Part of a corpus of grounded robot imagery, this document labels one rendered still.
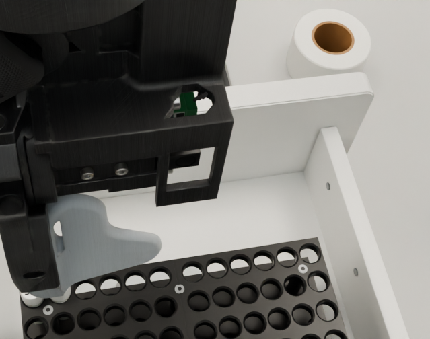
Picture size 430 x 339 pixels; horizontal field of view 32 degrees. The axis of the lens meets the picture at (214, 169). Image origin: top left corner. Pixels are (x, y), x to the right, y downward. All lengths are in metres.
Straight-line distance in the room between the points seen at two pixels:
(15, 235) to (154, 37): 0.08
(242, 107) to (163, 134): 0.24
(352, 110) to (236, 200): 0.10
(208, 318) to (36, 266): 0.18
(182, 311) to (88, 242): 0.13
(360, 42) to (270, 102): 0.23
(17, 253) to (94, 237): 0.05
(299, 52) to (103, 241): 0.40
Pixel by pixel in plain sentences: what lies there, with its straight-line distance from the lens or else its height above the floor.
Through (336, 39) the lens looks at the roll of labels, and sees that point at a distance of 0.71.
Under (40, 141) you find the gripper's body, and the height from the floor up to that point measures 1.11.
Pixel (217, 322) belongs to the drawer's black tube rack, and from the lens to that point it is 0.43.
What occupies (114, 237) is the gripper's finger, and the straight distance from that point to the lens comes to 0.31.
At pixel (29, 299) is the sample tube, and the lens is 0.42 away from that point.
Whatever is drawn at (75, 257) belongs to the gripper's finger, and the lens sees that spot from 0.32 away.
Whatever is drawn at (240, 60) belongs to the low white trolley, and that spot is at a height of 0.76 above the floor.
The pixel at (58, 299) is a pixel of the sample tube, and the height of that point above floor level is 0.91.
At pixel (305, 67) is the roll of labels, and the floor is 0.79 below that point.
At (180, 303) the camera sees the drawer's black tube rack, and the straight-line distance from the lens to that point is 0.43.
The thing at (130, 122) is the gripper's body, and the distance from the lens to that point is 0.23.
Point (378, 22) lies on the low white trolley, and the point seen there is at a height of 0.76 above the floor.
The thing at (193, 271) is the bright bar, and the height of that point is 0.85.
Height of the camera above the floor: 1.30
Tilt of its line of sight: 59 degrees down
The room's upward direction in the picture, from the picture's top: 11 degrees clockwise
